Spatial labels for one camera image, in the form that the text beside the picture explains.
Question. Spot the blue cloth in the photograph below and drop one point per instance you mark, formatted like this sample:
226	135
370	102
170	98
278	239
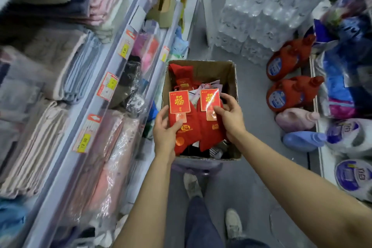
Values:
11	218

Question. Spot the pink item in clear pack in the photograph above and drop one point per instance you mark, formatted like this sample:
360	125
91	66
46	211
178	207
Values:
146	48

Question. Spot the white metal shelf unit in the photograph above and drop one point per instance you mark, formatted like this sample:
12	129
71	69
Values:
72	111

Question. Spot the red socks with card label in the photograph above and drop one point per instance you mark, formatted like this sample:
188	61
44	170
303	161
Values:
183	75
189	133
212	131

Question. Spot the stack of water bottle packs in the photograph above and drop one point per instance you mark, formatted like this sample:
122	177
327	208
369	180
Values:
270	9

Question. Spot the person's left forearm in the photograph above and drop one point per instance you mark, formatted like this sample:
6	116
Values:
148	204

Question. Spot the beige towel stack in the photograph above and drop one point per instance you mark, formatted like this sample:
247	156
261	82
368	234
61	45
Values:
32	152

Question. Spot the brown cardboard box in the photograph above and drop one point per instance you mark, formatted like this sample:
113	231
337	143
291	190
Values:
203	71

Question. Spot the person's shoe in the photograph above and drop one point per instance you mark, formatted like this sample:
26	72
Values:
233	223
192	185

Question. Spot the person's left hand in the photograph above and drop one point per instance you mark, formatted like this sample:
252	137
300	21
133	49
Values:
163	138

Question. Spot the person's left thumb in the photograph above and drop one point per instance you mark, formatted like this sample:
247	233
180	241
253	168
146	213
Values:
176	127

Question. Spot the person's left shoe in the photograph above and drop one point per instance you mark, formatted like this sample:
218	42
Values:
192	185

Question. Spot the light blue towel stack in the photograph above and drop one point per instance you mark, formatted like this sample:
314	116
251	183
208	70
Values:
82	67

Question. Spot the person's right forearm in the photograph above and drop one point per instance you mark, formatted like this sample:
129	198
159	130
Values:
293	189

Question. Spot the white post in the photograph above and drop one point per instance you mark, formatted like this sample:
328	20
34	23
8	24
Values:
207	3

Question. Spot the grey brown towel stack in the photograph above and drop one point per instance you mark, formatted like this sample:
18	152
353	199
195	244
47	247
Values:
40	59

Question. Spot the white purple detergent bag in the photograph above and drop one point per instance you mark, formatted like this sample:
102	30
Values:
354	178
351	137

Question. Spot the colourful plastic bags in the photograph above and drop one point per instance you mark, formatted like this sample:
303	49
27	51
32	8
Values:
345	9

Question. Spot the person's right shoe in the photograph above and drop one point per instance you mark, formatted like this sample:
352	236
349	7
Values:
233	223

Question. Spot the person's right thumb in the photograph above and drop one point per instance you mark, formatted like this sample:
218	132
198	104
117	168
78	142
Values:
221	110

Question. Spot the small cardboard box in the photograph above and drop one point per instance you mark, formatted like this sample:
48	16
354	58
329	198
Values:
162	9

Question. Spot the person's right hand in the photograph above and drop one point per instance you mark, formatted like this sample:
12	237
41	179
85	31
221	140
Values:
234	122

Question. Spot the red detergent bottle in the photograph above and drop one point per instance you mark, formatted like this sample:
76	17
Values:
286	57
290	92

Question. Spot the person's blue jeans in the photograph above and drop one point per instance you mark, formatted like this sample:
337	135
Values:
200	224

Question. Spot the blue detergent bag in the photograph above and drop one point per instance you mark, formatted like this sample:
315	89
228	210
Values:
340	82

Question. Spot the blue packaged item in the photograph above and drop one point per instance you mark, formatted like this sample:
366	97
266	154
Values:
179	43

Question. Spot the light blue detergent bottle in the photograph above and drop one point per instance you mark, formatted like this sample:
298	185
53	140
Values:
302	141

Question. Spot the dark item in plastic wrap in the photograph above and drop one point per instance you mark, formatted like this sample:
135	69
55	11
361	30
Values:
128	82

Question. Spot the pink towels in plastic wrap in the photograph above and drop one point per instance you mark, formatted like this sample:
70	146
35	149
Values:
107	166

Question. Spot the pink detergent bottle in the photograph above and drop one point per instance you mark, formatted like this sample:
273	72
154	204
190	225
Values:
293	119

